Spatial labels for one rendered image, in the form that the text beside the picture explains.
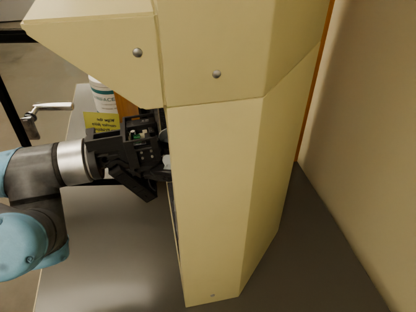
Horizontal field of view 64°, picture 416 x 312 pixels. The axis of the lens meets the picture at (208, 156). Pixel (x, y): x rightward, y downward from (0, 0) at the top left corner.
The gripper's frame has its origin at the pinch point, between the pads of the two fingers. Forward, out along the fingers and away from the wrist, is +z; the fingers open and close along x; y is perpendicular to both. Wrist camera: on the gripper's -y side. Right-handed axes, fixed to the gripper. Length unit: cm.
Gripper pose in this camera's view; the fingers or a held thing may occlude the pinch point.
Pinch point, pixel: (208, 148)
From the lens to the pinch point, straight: 59.4
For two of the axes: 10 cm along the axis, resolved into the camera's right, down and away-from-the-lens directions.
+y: -0.5, -7.5, -6.6
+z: 9.8, -1.7, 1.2
